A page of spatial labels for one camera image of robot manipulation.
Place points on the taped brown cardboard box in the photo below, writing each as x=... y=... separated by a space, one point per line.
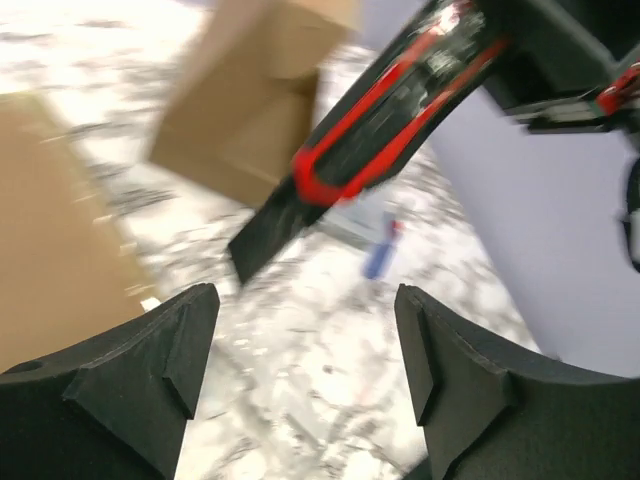
x=67 y=271

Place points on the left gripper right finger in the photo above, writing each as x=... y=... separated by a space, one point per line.
x=492 y=409

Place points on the brown cardboard express box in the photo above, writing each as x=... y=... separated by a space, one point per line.
x=244 y=101

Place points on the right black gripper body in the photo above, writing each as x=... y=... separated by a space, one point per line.
x=571 y=66

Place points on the red black utility knife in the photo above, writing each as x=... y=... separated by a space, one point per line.
x=444 y=53

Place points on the small blue plastic piece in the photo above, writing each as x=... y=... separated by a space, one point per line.
x=382 y=253

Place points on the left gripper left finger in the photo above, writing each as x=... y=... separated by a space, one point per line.
x=114 y=406

